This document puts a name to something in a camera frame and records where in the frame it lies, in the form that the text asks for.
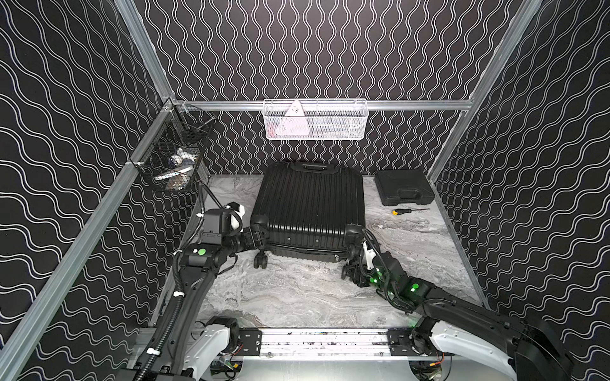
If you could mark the silver items in mesh basket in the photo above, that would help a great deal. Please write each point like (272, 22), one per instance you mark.
(181, 167)

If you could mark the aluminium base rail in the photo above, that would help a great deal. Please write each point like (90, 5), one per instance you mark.
(360, 344)

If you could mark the clear wall basket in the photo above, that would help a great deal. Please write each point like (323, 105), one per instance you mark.
(330, 119)

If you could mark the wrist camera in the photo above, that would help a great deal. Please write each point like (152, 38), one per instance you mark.
(369, 255)
(236, 212)

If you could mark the black wire mesh basket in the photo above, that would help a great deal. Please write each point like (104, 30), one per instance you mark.
(187, 126)

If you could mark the yellow black screwdriver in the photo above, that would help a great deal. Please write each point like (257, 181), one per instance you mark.
(402, 211)

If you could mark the pink triangle card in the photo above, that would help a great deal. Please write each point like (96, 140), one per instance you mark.
(294, 123)

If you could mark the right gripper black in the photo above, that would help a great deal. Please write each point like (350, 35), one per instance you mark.
(359, 271)

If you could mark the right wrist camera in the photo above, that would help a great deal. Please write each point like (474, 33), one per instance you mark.
(369, 255)

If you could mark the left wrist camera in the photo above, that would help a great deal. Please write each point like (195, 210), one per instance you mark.
(236, 212)

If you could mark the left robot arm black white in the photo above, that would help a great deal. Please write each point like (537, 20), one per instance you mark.
(168, 355)

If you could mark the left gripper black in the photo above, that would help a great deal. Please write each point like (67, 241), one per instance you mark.
(257, 232)

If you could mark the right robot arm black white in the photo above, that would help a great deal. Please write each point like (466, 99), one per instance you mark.
(522, 349)

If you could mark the black hard-shell suitcase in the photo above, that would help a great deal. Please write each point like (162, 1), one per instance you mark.
(311, 211)

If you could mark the black plastic tool case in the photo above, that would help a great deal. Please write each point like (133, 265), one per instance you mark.
(404, 186)

